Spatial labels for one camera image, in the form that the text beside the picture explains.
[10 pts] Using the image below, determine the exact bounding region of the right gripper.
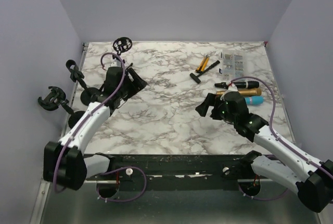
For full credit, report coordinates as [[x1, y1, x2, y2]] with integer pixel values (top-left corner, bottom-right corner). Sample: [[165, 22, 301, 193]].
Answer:
[[196, 92, 238, 124]]

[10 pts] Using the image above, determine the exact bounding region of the black tripod mic stand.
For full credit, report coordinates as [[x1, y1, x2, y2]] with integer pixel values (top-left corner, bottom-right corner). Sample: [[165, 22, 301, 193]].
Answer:
[[112, 36, 133, 56]]

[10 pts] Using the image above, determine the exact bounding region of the blue microphone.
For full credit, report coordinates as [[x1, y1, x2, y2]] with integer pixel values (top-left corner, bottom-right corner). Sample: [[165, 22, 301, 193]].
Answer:
[[245, 96, 264, 106]]

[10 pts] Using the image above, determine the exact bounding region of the gold microphone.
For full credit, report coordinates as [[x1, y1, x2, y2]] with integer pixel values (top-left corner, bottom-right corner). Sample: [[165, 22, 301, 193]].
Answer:
[[216, 88, 262, 97]]

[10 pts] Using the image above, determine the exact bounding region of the black microphone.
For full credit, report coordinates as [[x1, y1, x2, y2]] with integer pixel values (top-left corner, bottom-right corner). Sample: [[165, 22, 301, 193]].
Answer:
[[214, 81, 260, 89]]

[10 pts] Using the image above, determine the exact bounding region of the black round-base mic stand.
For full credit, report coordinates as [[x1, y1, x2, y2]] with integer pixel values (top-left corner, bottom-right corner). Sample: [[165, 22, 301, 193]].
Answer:
[[66, 59, 101, 106]]

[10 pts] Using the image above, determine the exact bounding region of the black round-base shockmount stand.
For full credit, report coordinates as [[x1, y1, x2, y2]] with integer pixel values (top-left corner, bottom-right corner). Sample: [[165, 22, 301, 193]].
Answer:
[[37, 86, 85, 129]]

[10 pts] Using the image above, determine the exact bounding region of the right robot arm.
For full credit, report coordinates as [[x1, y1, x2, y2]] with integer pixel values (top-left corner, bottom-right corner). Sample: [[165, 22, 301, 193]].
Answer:
[[195, 90, 332, 213]]

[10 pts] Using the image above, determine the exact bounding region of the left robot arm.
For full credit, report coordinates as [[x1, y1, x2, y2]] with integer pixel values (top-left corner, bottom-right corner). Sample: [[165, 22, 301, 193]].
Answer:
[[43, 67, 147, 192]]

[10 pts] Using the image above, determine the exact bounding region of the yellow utility knife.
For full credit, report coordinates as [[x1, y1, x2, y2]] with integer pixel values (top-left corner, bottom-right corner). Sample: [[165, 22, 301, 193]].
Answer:
[[195, 55, 210, 73]]

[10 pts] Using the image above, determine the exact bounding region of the clear plastic screw box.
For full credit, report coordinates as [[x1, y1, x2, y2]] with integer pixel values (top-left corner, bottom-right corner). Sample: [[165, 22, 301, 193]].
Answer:
[[219, 50, 247, 80]]

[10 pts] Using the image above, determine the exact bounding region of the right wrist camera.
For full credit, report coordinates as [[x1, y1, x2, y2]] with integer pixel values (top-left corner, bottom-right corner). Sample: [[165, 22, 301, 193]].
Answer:
[[223, 82, 238, 97]]

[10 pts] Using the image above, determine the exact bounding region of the black T-handle tool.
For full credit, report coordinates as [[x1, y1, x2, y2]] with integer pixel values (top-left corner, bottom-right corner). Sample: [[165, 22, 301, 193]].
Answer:
[[189, 60, 220, 84]]

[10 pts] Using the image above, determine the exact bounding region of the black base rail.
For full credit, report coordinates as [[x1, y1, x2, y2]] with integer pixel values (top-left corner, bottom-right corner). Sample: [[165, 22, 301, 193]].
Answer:
[[85, 151, 268, 195]]

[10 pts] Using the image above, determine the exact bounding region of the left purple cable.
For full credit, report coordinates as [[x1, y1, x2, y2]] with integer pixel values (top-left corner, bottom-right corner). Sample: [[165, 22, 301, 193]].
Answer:
[[52, 52, 148, 203]]

